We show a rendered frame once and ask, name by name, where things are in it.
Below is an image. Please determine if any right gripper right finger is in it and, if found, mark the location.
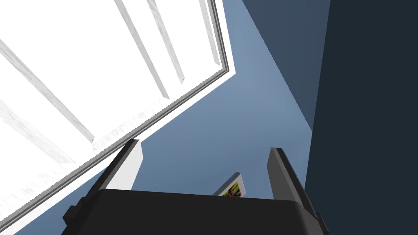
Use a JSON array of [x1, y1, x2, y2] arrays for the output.
[[267, 147, 318, 220]]

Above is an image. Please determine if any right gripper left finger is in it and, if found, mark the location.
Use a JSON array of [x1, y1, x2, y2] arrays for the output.
[[85, 138, 144, 198]]

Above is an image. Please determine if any white panelled door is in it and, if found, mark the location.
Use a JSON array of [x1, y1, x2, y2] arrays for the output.
[[0, 0, 231, 229]]

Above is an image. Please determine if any colourful framed wall picture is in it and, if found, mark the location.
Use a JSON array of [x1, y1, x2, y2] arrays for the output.
[[213, 172, 245, 198]]

